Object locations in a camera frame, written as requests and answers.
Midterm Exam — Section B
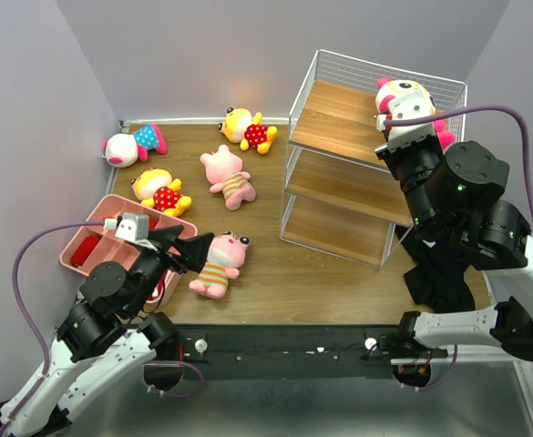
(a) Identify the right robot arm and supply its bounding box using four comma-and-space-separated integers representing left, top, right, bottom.
374, 137, 533, 362

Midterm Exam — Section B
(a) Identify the yellow frog plush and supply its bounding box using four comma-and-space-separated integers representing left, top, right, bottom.
218, 107, 278, 155
130, 168, 192, 217

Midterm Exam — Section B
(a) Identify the pink frog plush striped shirt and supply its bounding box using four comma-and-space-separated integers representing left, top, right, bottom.
189, 231, 250, 299

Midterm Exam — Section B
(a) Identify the white wire wooden shelf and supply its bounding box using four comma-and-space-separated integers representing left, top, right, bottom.
280, 49, 467, 268

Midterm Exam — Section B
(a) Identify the white panda plush with glasses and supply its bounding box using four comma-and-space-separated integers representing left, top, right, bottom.
374, 77, 456, 150

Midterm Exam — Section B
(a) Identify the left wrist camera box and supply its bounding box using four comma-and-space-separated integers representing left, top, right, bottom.
103, 212, 155, 249

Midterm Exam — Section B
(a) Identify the pink divided tray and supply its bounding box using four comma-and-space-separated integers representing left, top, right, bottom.
59, 193, 199, 304

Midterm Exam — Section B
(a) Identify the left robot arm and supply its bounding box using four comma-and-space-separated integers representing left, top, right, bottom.
0, 214, 214, 436

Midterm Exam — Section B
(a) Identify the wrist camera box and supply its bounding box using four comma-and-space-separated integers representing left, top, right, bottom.
376, 90, 436, 153
103, 212, 155, 249

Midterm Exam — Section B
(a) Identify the red block in tray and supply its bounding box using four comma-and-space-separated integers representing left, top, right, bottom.
70, 235, 101, 268

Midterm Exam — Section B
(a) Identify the yellow frog plush front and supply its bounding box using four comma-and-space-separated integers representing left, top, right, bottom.
130, 168, 192, 217

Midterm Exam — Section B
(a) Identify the black mounting rail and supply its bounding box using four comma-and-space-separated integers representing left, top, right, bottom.
142, 323, 454, 381

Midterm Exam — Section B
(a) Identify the pink plush face down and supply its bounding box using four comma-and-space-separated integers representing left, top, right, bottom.
200, 145, 257, 211

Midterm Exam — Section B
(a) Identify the yellow frog plush back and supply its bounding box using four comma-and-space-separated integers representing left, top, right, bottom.
218, 107, 278, 155

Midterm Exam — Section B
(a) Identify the black cloth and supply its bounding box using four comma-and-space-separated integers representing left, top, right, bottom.
395, 226, 476, 313

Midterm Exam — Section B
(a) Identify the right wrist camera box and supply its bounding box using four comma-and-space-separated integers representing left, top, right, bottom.
376, 90, 436, 153

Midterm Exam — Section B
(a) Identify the white panda plush blue dress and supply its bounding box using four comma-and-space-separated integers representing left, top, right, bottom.
99, 124, 169, 168

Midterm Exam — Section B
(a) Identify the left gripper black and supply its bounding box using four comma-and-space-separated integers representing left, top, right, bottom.
126, 224, 215, 318

